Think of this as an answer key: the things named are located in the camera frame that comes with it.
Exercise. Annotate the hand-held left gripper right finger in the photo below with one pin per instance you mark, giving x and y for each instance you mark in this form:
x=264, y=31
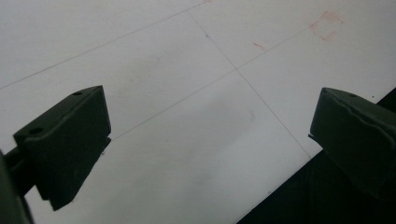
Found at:
x=355, y=137

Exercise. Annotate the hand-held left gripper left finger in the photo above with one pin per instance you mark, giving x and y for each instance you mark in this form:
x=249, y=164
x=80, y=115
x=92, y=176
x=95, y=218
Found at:
x=67, y=140

